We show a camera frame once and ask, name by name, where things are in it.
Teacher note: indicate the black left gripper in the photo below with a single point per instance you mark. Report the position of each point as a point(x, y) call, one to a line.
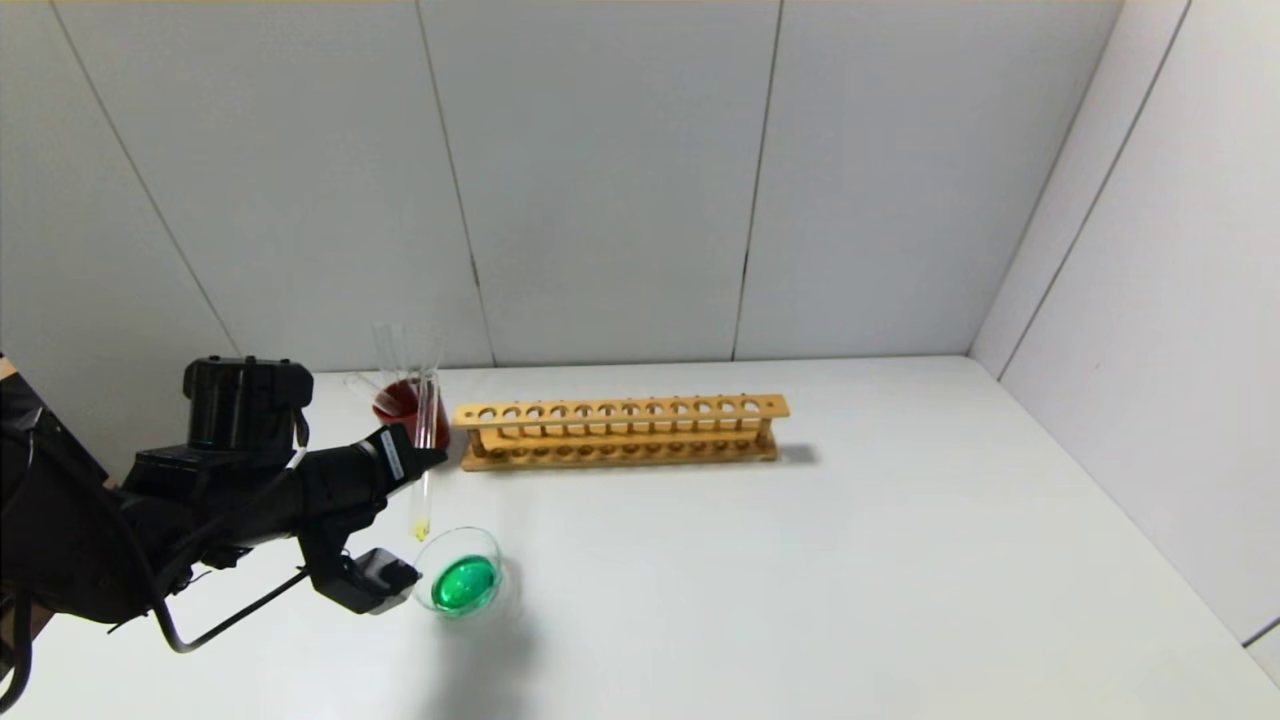
point(394, 455)

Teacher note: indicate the black orange robot left arm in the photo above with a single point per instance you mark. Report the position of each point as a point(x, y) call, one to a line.
point(100, 500)

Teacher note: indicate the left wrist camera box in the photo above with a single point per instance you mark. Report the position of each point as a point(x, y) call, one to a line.
point(368, 582)

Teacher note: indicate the empty glass test tube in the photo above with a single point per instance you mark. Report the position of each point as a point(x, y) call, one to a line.
point(388, 350)
point(436, 355)

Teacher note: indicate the red plastic cup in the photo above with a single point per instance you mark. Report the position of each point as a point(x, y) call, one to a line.
point(400, 402)

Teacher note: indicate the clear glass beaker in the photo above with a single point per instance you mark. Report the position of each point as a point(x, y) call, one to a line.
point(465, 585)

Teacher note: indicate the yellow pigment test tube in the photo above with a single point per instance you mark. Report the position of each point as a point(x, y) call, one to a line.
point(424, 500)

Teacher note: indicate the wooden test tube rack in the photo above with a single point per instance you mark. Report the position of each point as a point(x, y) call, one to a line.
point(620, 408)

